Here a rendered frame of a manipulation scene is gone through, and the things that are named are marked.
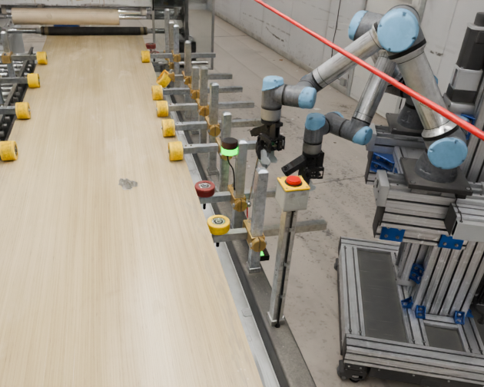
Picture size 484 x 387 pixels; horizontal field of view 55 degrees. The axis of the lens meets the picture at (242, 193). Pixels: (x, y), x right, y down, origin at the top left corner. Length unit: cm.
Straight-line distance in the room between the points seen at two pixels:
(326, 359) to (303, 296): 43
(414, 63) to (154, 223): 98
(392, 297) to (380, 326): 23
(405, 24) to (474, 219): 74
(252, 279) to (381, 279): 106
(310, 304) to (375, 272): 39
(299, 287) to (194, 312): 151
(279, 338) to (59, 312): 65
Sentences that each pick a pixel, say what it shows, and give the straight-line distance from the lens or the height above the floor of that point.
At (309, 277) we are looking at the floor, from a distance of 282.
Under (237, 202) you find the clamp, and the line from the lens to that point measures 180.
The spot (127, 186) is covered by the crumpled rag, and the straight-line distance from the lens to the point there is 182.
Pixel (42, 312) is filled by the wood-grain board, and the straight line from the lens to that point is 136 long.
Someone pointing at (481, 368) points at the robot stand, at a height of 23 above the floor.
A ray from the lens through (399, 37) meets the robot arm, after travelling 152.
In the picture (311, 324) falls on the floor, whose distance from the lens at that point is 256.
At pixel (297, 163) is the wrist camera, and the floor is 98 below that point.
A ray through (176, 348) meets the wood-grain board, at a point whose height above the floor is 90.
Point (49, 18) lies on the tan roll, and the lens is 415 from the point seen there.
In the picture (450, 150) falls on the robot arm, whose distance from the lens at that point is 162.
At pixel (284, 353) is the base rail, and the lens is 148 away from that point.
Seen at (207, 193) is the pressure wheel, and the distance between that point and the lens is 180.
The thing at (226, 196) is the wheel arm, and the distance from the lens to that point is 185.
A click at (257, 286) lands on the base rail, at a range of 167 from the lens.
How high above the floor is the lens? 183
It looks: 31 degrees down
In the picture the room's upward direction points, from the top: 4 degrees clockwise
